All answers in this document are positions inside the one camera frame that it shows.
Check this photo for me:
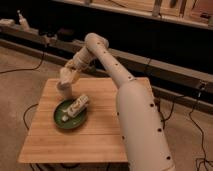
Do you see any black cable right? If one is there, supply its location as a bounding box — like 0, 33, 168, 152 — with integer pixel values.
156, 83, 213, 171

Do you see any black floor cable left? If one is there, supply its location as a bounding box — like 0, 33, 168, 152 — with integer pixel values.
0, 46, 46, 76

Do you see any green plate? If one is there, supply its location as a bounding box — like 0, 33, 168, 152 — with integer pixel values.
53, 100, 87, 130

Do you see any white spray bottle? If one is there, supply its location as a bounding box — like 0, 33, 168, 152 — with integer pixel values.
17, 11, 30, 31

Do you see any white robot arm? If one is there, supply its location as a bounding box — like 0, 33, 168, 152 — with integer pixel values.
57, 33, 176, 171

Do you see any black device on ledge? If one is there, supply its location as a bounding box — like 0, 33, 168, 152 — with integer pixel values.
57, 28, 75, 42

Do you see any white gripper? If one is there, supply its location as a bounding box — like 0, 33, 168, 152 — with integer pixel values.
60, 47, 95, 84

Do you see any long wooden ledge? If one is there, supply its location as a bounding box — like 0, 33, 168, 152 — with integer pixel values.
0, 25, 213, 95

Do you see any wooden table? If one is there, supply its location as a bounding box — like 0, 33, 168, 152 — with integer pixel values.
18, 77, 154, 164

